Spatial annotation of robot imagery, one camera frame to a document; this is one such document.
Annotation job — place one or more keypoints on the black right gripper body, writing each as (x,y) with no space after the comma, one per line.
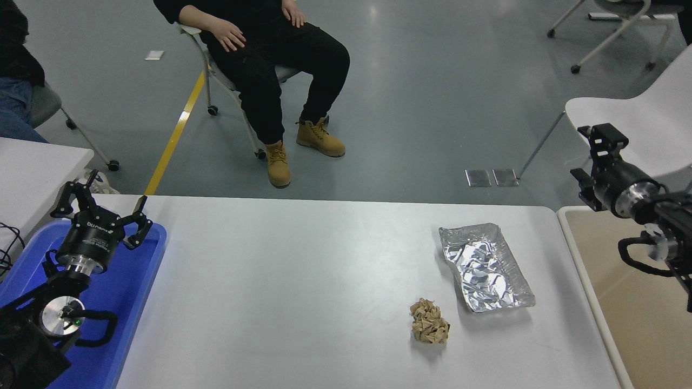
(616,181)

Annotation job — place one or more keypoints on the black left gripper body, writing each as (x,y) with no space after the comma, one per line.
(92,237)

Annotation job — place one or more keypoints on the silver foil tray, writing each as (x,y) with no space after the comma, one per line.
(486,270)

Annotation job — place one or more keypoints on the tan paper ball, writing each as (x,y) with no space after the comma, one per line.
(430,324)

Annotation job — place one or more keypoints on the person's right forearm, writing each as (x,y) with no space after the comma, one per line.
(203,18)

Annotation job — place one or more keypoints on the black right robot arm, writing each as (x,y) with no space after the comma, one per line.
(676,216)

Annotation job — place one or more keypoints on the person's right hand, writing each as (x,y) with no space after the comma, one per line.
(231,38)

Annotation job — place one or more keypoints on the person's left hand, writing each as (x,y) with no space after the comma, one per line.
(294,13)

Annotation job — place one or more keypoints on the white shoe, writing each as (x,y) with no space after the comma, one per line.
(105,186)

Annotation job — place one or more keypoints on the white shell chair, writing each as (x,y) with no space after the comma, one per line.
(659,111)

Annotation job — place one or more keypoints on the white side table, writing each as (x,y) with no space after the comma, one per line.
(32,173)

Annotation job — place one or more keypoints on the blue plastic tray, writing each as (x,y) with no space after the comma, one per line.
(124,292)

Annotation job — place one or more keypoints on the metal floor plate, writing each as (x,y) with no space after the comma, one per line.
(505,177)
(478,178)

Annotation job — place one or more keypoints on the yellow floor tape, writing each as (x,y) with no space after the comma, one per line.
(173,140)

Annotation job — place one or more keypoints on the large pale bin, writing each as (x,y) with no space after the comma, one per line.
(611,281)

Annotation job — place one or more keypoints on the grey wheeled chair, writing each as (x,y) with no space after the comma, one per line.
(285,73)
(43,102)

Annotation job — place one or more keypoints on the person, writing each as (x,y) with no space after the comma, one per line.
(270,70)
(685,27)
(13,108)

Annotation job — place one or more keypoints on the dark seat wheeled chair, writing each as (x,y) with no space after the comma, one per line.
(638,6)

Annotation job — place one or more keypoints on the white paper scrap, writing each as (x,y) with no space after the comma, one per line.
(154,55)

